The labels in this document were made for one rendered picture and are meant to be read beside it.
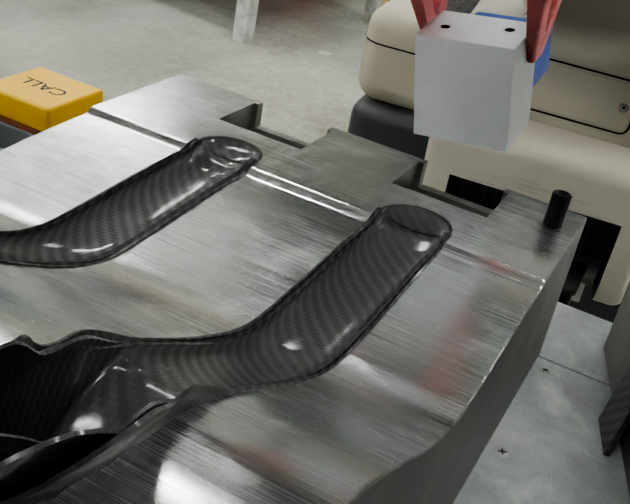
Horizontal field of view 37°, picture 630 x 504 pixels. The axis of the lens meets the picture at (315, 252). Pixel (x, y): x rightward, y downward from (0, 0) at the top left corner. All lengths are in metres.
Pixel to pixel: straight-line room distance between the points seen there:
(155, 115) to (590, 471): 0.29
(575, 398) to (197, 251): 0.23
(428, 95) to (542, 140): 0.42
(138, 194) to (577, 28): 0.54
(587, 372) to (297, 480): 0.35
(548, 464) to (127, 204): 0.24
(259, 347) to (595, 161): 0.57
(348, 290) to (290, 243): 0.04
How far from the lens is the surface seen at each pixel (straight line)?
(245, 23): 3.69
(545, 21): 0.46
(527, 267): 0.45
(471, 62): 0.46
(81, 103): 0.69
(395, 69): 1.20
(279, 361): 0.36
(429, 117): 0.48
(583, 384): 0.55
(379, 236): 0.45
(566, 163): 0.88
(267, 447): 0.24
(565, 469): 0.48
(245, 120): 0.56
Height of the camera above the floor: 1.09
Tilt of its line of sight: 29 degrees down
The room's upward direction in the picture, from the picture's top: 11 degrees clockwise
